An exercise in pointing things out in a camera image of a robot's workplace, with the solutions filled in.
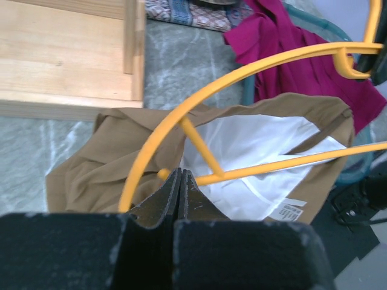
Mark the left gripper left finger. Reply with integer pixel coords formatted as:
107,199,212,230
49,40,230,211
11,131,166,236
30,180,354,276
126,169,182,289

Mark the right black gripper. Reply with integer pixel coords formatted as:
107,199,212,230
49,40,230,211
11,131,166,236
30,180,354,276
356,18,386,86

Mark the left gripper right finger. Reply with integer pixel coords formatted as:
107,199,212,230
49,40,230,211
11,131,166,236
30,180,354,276
177,169,230,222

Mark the yellow plastic hanger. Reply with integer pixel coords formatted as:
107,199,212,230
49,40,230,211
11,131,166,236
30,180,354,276
118,0,387,212

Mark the tan skirt with white lining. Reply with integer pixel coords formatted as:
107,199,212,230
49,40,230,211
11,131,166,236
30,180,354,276
46,93,355,223

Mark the teal plastic basket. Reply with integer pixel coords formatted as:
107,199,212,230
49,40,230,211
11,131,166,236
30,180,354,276
241,3,374,187

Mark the magenta garment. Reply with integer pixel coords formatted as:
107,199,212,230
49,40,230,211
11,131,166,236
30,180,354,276
223,0,386,132

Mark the patterned placemat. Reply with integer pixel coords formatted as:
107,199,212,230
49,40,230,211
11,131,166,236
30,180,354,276
145,1,253,32

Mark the brown rimmed ceramic plate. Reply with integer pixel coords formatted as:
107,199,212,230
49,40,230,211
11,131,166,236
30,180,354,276
191,0,241,9

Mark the wooden clothes rack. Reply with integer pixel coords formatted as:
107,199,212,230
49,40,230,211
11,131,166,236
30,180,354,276
1,1,146,121

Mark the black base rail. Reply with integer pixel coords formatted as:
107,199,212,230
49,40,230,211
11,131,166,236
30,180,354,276
312,163,386,265

